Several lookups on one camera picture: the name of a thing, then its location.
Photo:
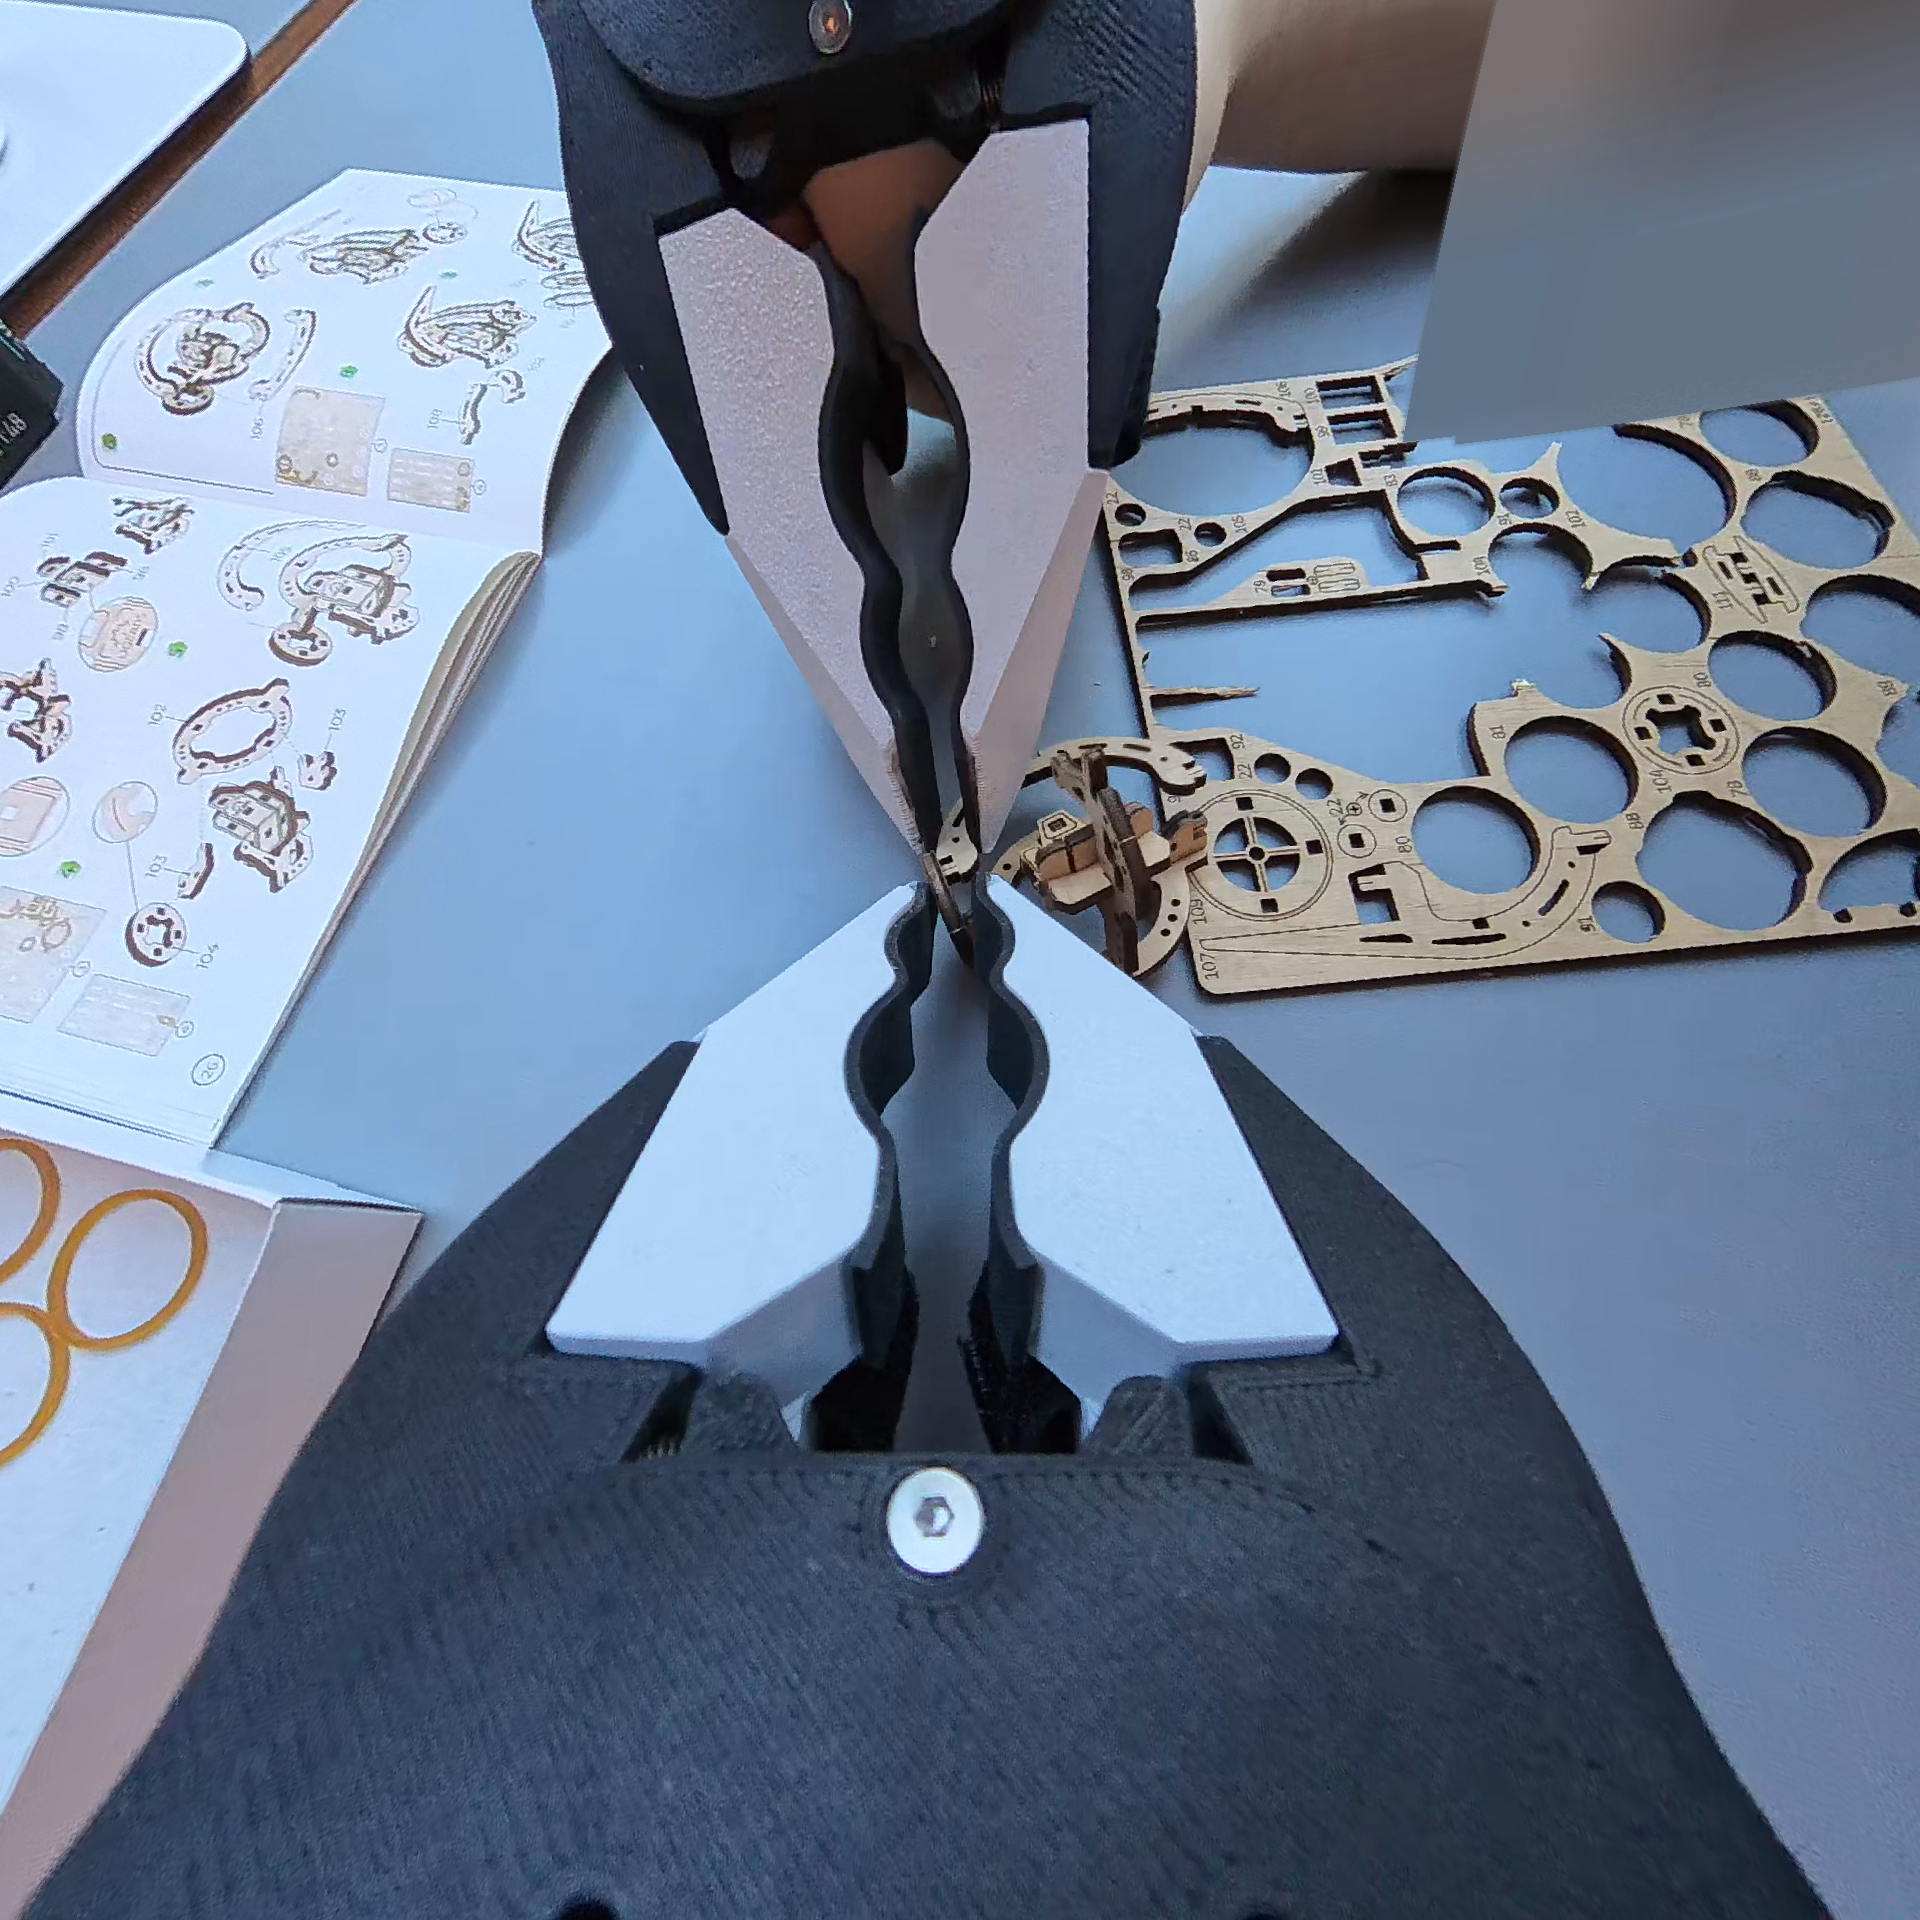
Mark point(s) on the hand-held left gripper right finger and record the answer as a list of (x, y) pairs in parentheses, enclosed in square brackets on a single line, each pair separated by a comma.
[(1170, 1200)]

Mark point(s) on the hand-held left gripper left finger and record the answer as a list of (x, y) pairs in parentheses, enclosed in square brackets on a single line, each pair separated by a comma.
[(704, 1200)]

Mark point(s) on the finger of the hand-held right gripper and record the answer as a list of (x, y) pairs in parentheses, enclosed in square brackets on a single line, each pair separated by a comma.
[(1019, 376), (750, 388)]

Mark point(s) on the wooden robot figure model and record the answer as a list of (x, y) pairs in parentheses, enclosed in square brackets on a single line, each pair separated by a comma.
[(1119, 856)]

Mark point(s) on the curved wooden arc part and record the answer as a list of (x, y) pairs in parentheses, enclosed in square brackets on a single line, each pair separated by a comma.
[(954, 900)]

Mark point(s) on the person's right forearm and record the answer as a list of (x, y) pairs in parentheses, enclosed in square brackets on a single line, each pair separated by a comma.
[(1319, 90)]

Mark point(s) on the plywood parts sheet with cutouts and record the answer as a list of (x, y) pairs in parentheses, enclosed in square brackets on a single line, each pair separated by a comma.
[(1349, 961)]

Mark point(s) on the person's right hand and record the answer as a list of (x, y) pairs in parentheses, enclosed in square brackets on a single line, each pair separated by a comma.
[(878, 300)]

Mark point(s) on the white instruction booklet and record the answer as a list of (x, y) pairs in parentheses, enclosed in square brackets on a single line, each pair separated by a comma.
[(375, 705)]

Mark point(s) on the white metal stand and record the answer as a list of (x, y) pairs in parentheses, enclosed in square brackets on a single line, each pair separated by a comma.
[(105, 120)]

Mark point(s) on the group of yellow rubber bands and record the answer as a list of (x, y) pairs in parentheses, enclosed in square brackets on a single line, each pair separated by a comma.
[(129, 1196)]

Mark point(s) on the white cardboard box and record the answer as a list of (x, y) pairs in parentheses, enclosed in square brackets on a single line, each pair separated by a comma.
[(195, 1500)]

